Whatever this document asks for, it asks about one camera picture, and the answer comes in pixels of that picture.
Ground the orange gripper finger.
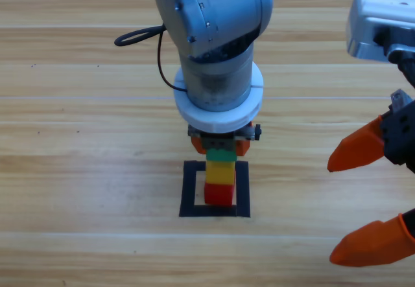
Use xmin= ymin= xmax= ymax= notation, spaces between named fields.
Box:
xmin=329 ymin=207 xmax=415 ymax=268

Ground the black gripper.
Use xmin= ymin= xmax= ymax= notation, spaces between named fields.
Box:
xmin=327 ymin=88 xmax=415 ymax=172
xmin=187 ymin=123 xmax=262 ymax=157

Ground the green wooden cube block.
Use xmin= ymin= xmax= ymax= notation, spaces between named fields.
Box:
xmin=206 ymin=148 xmax=237 ymax=163

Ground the yellow wooden cube block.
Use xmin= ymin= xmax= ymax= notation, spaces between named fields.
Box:
xmin=206 ymin=160 xmax=237 ymax=185

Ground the red wooden cube block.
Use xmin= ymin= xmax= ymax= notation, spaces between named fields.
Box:
xmin=203 ymin=182 xmax=235 ymax=207

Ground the black tape square outline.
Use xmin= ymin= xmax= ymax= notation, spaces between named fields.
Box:
xmin=178 ymin=160 xmax=251 ymax=218

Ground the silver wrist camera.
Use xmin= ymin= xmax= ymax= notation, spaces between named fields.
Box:
xmin=345 ymin=14 xmax=415 ymax=63

